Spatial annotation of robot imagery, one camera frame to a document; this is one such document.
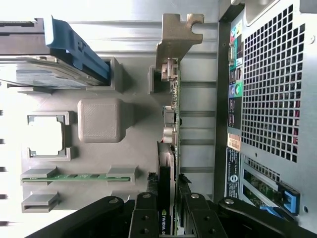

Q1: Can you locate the grey plastic parts rack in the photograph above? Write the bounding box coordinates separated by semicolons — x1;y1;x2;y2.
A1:
6;56;163;214

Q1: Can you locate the green RAM stick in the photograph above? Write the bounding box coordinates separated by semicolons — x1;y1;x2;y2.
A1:
21;173;131;183

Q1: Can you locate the blue latch tab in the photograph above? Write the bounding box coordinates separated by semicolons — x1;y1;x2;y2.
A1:
260;182;301;219

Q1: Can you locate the silver CPU chip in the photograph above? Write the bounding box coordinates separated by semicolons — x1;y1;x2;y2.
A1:
27;115;66;158

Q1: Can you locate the black open PC case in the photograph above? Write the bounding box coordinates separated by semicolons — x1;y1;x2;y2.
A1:
214;0;317;238

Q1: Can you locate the hard disk in blue caddy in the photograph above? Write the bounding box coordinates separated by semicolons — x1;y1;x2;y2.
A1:
0;14;111;89

